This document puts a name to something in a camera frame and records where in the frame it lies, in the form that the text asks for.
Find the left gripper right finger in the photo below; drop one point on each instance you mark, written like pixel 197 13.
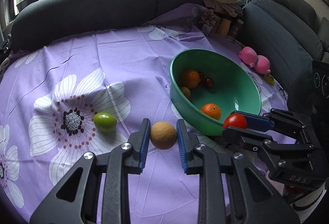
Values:
pixel 231 189

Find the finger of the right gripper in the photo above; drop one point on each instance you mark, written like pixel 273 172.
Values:
pixel 277 157
pixel 257 121

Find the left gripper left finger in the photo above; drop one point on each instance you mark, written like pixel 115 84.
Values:
pixel 75 197

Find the cherry tomato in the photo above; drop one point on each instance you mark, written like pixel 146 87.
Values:
pixel 208 82
pixel 235 120

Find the orange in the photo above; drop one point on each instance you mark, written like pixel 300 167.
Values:
pixel 212 110
pixel 190 78

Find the green fruit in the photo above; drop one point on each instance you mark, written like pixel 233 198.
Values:
pixel 105 122

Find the brown longan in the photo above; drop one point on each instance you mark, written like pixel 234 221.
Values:
pixel 186 92
pixel 163 135

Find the pink pig toy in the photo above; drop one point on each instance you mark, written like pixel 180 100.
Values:
pixel 258 62

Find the green bowl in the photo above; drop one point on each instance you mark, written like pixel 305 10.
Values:
pixel 233 89

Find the grey sofa right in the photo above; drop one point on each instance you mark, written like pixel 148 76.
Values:
pixel 284 31

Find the purple floral tablecloth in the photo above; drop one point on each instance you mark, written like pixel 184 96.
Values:
pixel 49 98

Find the yellow bottle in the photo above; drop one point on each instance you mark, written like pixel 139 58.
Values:
pixel 223 27

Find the snack bag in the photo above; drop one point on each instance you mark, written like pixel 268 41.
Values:
pixel 208 22

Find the dark sofa back cushion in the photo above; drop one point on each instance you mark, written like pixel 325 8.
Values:
pixel 45 21

